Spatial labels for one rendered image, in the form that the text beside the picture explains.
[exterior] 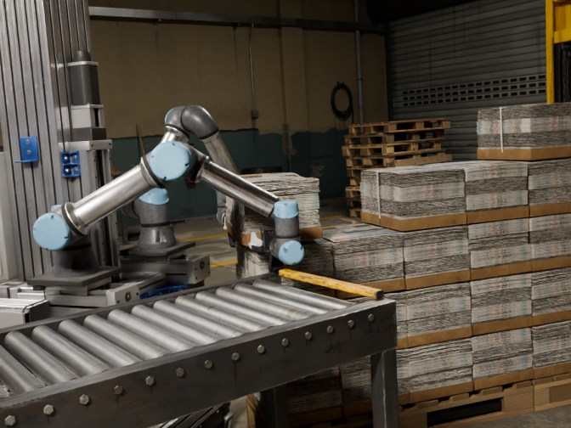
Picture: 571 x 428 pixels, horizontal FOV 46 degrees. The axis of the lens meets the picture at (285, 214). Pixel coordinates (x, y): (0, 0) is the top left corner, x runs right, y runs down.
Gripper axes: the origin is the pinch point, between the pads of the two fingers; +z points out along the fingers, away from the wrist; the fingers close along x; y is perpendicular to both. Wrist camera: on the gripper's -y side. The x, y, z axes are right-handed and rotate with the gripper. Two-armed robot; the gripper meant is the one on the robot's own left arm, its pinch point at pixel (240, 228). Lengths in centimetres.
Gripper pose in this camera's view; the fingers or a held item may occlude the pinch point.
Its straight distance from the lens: 278.5
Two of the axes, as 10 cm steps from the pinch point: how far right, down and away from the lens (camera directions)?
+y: -0.6, -9.9, -1.2
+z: 2.7, 1.0, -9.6
